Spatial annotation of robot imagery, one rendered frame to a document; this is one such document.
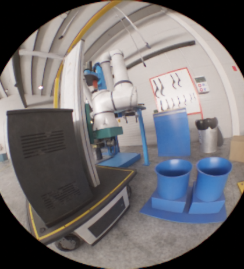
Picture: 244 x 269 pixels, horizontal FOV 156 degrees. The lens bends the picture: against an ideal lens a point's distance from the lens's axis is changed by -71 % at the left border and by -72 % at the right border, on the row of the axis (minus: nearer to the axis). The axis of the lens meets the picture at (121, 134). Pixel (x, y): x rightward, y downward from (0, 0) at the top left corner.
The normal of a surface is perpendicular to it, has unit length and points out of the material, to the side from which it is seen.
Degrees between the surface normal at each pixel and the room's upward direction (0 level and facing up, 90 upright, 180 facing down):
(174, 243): 0
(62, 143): 90
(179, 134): 90
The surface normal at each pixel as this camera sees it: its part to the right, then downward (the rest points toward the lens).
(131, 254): -0.17, -0.98
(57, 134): 0.83, -0.12
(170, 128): -0.65, 0.15
